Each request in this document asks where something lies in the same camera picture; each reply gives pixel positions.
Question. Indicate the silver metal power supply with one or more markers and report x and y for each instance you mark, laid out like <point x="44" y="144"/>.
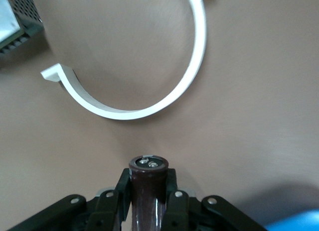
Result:
<point x="10" y="17"/>

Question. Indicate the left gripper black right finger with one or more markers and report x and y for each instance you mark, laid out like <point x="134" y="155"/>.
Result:
<point x="182" y="211"/>

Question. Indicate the blue plastic tray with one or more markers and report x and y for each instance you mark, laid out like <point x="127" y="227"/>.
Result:
<point x="294" y="223"/>

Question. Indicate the brown electrolytic capacitor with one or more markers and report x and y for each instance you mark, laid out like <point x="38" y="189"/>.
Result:
<point x="148" y="191"/>

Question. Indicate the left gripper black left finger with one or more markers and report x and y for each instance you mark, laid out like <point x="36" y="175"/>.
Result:
<point x="102" y="211"/>

